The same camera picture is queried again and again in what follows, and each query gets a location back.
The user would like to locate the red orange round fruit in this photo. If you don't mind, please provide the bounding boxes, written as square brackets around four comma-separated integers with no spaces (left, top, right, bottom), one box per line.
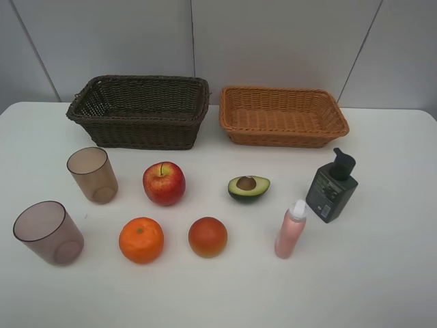
[188,217,228,258]

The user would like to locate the pink spray bottle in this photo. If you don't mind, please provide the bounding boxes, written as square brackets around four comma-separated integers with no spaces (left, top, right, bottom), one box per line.
[274,200,307,259]

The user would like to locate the halved avocado with pit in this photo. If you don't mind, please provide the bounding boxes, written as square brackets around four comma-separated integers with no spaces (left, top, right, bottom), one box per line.
[227,176,270,204]

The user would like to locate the light orange wicker basket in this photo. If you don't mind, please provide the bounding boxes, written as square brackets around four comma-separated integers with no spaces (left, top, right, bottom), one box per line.
[219,86,350,148]

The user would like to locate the purple translucent plastic cup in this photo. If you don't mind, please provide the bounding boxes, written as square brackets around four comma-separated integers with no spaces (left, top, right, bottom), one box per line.
[12,201,84,266]

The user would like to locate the orange mandarin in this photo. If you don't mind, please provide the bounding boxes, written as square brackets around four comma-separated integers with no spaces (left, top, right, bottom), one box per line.
[119,217,165,264]

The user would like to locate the red yellow apple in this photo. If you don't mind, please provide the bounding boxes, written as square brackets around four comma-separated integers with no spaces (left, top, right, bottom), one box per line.
[143,161,186,206]

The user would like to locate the dark green pump bottle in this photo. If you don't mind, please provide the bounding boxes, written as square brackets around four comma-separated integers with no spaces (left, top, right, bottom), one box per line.
[305,148,358,223]

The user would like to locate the brown translucent plastic cup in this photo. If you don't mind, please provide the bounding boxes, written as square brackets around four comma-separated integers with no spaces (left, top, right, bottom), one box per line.
[66,147,118,204]

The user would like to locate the dark brown wicker basket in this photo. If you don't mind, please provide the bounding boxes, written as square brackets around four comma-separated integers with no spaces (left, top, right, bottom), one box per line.
[66,75,210,150]

